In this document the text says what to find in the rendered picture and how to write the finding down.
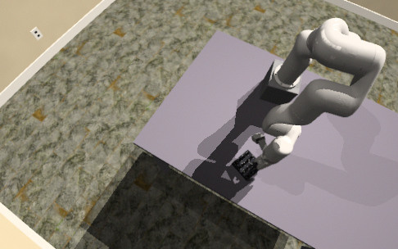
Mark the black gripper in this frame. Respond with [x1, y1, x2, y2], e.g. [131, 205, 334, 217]
[253, 153, 273, 170]

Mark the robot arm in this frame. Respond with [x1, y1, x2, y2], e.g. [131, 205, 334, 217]
[251, 18, 386, 164]

